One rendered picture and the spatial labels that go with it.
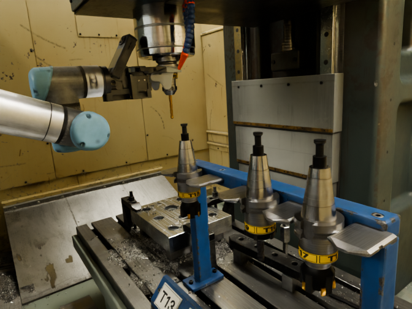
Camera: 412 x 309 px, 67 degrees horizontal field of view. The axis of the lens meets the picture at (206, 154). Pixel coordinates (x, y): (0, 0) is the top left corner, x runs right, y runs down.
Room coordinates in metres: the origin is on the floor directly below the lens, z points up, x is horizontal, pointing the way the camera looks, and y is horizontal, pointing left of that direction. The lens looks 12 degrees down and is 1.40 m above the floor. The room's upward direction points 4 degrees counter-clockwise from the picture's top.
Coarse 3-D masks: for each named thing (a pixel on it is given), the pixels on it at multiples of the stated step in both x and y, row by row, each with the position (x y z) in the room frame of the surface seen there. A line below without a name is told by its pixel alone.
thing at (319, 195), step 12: (312, 168) 0.38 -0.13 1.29; (324, 168) 0.37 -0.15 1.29; (312, 180) 0.37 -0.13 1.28; (324, 180) 0.37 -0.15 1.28; (312, 192) 0.37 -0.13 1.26; (324, 192) 0.36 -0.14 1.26; (312, 204) 0.37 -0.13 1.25; (324, 204) 0.36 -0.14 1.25; (312, 216) 0.37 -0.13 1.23; (324, 216) 0.36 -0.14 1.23; (336, 216) 0.37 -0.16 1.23
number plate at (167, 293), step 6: (162, 288) 0.64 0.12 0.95; (168, 288) 0.63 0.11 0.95; (162, 294) 0.63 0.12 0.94; (168, 294) 0.62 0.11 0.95; (174, 294) 0.61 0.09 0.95; (156, 300) 0.63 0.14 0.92; (162, 300) 0.62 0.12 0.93; (168, 300) 0.61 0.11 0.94; (174, 300) 0.60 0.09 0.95; (180, 300) 0.59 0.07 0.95; (156, 306) 0.62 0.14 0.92; (162, 306) 0.61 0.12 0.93; (168, 306) 0.60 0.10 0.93; (174, 306) 0.59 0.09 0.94
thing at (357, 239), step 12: (348, 228) 0.36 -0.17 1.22; (360, 228) 0.36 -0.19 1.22; (372, 228) 0.35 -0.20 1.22; (336, 240) 0.33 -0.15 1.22; (348, 240) 0.33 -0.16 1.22; (360, 240) 0.33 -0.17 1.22; (372, 240) 0.33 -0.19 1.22; (384, 240) 0.32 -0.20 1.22; (348, 252) 0.31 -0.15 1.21; (360, 252) 0.31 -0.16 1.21; (372, 252) 0.30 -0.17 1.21
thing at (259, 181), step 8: (256, 160) 0.46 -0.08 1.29; (264, 160) 0.46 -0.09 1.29; (248, 168) 0.47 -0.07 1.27; (256, 168) 0.46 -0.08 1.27; (264, 168) 0.46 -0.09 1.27; (248, 176) 0.47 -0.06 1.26; (256, 176) 0.46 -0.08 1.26; (264, 176) 0.46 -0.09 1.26; (248, 184) 0.46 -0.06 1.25; (256, 184) 0.45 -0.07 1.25; (264, 184) 0.45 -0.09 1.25; (248, 192) 0.46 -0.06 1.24; (256, 192) 0.45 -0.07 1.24; (264, 192) 0.45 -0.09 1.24; (272, 192) 0.46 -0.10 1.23
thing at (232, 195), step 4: (232, 188) 0.54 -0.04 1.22; (236, 188) 0.54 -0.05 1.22; (240, 188) 0.54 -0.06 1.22; (244, 188) 0.54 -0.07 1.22; (220, 192) 0.52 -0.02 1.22; (224, 192) 0.52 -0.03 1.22; (228, 192) 0.52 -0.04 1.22; (232, 192) 0.52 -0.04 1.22; (236, 192) 0.52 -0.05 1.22; (240, 192) 0.52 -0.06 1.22; (220, 196) 0.51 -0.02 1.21; (224, 196) 0.50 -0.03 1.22; (228, 196) 0.50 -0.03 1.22; (232, 196) 0.50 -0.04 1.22; (236, 196) 0.50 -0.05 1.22; (224, 200) 0.49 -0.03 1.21; (228, 200) 0.49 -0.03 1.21; (232, 200) 0.49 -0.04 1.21; (236, 200) 0.48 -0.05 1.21
